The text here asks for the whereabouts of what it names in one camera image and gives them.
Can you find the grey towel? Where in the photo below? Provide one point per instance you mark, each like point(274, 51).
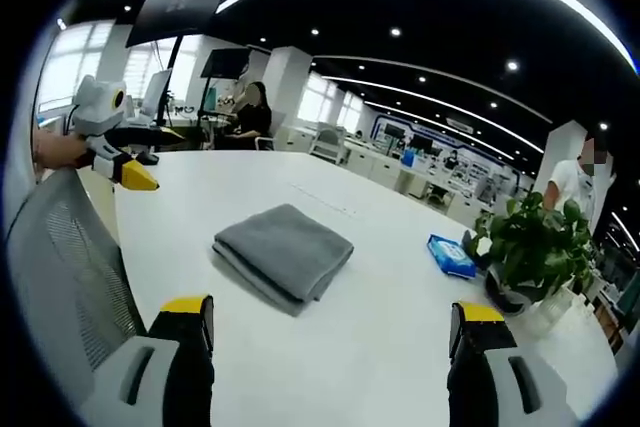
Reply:
point(285, 252)

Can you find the white monitor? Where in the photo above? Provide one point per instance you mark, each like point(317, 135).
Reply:
point(156, 92)

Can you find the clear glass vase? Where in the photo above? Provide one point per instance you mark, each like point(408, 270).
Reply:
point(547, 312)

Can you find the grey mesh office chair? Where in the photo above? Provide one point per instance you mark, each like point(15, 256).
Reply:
point(65, 257)

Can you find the small black monitor on stand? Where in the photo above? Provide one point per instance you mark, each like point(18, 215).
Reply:
point(225, 62)

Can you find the blue wipes packet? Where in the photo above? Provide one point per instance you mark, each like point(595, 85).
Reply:
point(451, 255)

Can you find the large black monitor on stand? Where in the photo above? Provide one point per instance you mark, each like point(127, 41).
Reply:
point(180, 2)

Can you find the green potted plant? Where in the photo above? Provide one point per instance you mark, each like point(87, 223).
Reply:
point(535, 242)

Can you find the white office chair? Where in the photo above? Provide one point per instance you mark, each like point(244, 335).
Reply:
point(327, 143)

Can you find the blue box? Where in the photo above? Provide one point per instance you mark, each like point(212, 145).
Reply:
point(409, 158)

